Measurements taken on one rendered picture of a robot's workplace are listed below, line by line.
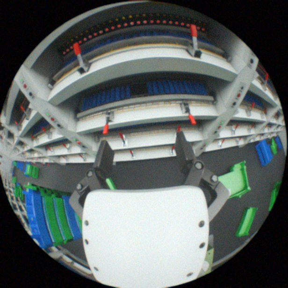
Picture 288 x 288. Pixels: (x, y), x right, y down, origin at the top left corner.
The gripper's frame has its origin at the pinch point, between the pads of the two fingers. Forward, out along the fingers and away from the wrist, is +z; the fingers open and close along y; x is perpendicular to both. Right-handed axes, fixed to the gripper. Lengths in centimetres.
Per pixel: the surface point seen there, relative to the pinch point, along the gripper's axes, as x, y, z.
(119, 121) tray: -8.4, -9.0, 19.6
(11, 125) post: 22, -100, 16
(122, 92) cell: -0.6, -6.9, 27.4
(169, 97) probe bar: -3.3, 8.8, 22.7
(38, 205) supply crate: -14, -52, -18
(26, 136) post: 3, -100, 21
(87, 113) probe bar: -3.4, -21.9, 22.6
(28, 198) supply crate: -14, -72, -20
